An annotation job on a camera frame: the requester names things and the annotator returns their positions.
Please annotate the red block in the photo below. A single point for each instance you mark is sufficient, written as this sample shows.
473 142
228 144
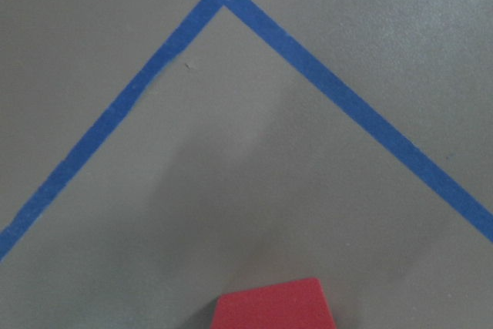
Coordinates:
295 304

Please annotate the blue tape grid lines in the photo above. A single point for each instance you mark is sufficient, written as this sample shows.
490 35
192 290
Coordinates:
287 47

